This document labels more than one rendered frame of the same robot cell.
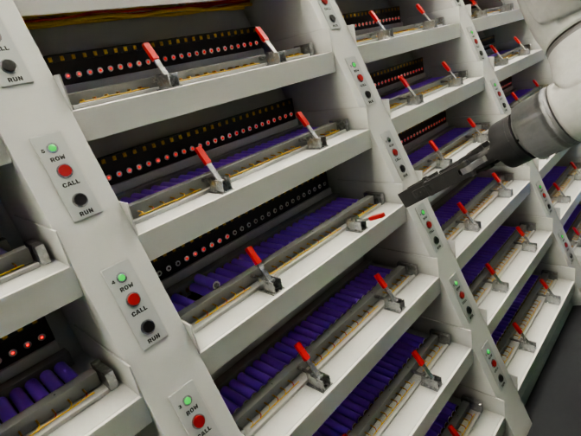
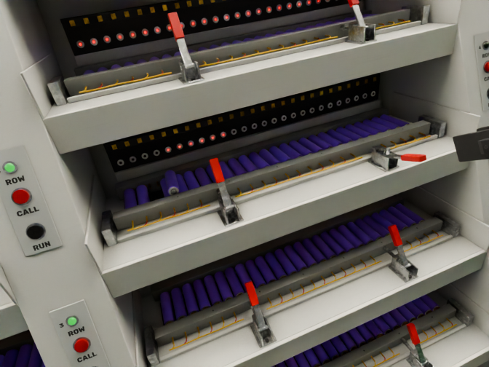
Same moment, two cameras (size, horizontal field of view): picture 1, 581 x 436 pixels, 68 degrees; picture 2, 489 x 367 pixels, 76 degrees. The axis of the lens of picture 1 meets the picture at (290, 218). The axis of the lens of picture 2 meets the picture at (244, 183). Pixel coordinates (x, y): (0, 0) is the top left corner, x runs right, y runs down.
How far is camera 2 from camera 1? 40 cm
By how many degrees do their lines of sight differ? 27
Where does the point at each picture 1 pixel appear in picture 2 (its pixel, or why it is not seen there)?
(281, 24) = not seen: outside the picture
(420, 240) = (478, 198)
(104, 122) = not seen: outside the picture
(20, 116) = not seen: outside the picture
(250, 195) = (226, 92)
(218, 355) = (129, 278)
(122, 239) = (20, 119)
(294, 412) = (219, 354)
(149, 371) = (30, 279)
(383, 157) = (464, 72)
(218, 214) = (171, 110)
